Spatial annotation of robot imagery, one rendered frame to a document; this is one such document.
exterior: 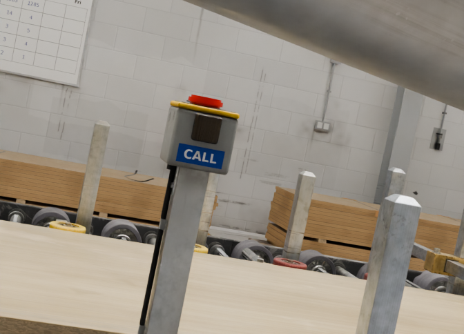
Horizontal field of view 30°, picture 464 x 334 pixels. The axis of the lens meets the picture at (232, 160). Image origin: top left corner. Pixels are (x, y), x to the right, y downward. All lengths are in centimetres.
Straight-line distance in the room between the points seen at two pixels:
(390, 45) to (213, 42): 799
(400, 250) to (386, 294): 6
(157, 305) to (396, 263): 29
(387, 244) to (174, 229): 25
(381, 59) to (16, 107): 783
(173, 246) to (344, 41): 73
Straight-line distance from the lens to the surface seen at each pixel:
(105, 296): 138
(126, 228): 246
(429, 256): 232
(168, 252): 98
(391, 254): 105
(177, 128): 95
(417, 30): 27
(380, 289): 105
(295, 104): 846
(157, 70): 816
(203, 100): 97
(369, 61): 28
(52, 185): 683
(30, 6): 807
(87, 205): 207
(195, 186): 97
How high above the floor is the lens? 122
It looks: 3 degrees down
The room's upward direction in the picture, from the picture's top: 11 degrees clockwise
